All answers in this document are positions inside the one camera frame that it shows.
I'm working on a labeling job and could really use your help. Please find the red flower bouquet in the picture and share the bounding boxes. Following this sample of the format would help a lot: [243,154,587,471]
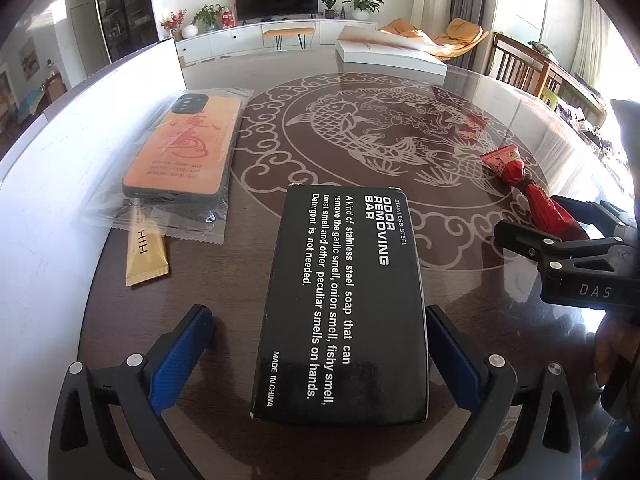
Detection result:
[160,10,187,38]

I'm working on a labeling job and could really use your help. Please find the dark glass display cabinet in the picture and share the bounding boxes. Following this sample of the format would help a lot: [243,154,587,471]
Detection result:
[92,0,161,63]

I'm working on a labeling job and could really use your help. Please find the white board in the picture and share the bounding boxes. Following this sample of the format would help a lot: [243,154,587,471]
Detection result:
[0,37,187,376]

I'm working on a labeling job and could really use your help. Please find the white flat carton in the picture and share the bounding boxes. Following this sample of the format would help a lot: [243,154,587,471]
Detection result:
[335,26,448,77]

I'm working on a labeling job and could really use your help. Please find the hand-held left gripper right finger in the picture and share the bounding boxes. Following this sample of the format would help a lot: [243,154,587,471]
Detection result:
[425,305,583,480]

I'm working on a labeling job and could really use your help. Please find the wooden chair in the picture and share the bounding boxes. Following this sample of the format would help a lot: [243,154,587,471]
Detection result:
[492,31,562,99]

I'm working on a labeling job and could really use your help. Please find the bushy green potted plant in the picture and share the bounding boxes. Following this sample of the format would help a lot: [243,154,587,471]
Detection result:
[192,4,224,32]

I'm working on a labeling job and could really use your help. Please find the white television cabinet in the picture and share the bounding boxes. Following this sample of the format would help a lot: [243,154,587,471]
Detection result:
[175,19,378,59]

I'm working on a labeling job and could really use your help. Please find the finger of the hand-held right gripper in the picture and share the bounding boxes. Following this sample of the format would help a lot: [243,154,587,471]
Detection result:
[551,194,640,235]
[494,219,640,267]

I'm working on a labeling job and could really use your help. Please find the black printed box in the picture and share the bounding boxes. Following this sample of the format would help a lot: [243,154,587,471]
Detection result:
[250,185,431,423]

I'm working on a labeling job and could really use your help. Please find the framed wall painting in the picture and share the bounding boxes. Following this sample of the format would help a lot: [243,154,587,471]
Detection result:
[19,37,41,74]

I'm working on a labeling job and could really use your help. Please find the red foil packet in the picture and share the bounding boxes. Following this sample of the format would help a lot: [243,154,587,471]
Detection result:
[480,144,591,243]

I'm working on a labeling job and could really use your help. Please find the orange lounge chair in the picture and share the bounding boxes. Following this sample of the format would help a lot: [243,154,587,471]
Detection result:
[377,17,490,58]

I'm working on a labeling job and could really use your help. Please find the gold sachet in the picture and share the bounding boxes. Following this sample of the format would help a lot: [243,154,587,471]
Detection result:
[125,200,170,288]

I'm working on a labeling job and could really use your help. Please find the large leafy potted plant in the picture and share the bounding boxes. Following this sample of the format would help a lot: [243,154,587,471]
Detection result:
[342,0,384,22]

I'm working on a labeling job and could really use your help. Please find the person's right hand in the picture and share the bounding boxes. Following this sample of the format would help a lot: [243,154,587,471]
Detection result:
[595,310,640,412]

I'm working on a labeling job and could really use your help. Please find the orange phone case in bag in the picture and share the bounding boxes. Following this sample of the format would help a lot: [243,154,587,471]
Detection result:
[82,87,256,246]

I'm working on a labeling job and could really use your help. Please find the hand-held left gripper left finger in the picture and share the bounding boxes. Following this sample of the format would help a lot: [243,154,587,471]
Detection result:
[47,304,213,480]

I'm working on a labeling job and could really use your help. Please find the orange stool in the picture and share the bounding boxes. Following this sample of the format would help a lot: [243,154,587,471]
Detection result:
[262,26,316,52]

